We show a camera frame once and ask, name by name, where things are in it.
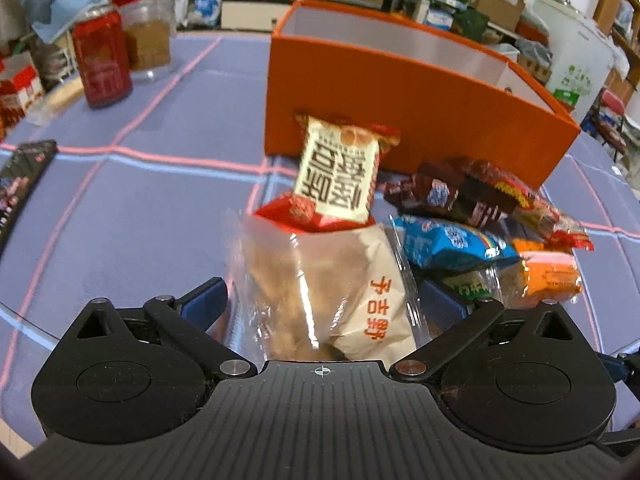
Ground orange cracker packet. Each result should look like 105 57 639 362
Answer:
514 239 584 307

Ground blue snack packet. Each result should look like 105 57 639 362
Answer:
391 214 522 272

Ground red drink can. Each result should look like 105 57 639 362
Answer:
71 4 134 109

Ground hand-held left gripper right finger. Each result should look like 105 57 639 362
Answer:
389 280 588 383

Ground clear bag brown pastry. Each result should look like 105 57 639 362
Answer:
229 209 422 362

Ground black flat packet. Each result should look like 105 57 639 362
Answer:
0 139 59 257

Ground orange cardboard box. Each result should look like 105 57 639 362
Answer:
264 0 582 189

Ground white television stand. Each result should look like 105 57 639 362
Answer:
219 0 432 32

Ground blue white pack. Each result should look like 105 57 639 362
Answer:
426 1 454 32

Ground clear jar brown contents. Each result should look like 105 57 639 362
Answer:
119 0 177 82

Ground open cardboard box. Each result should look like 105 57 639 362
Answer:
469 0 527 32

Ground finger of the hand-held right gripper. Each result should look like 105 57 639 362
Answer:
597 421 640 459
597 351 640 387

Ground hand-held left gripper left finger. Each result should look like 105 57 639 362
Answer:
70 276 258 382

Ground green snack packet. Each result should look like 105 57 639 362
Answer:
439 269 502 302

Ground red printed cartons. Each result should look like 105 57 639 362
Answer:
0 54 49 137

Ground purple plaid tablecloth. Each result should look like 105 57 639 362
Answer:
0 29 640 456

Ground white washing machine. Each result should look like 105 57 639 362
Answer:
531 0 619 112

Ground red yellow snack packet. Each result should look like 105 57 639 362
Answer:
464 159 594 252

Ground blue white bag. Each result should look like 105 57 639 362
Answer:
194 0 224 27

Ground wooden shelf unit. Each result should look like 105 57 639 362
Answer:
594 0 640 62

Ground dark brown chocolate packet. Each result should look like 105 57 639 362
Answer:
384 159 522 227

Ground cream packet red ends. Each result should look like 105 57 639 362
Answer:
291 114 402 227

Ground red chair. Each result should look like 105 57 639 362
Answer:
594 86 632 162

